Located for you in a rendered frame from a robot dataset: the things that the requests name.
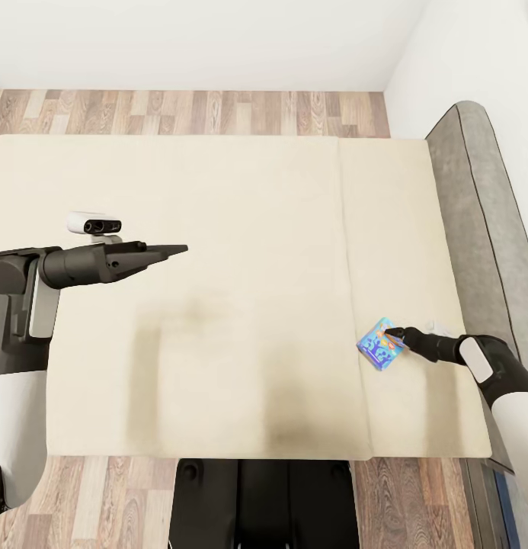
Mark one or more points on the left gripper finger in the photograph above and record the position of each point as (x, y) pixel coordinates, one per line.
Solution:
(121, 264)
(170, 249)

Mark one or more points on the board game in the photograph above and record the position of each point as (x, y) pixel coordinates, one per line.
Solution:
(381, 348)

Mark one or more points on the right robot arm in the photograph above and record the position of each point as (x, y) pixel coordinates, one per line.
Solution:
(502, 379)

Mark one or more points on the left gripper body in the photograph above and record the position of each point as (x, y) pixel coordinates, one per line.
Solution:
(87, 266)

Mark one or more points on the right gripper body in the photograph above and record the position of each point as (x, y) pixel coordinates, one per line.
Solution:
(424, 344)

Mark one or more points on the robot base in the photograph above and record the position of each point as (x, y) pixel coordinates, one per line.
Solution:
(263, 503)

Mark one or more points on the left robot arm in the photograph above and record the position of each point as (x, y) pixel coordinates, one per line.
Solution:
(31, 280)

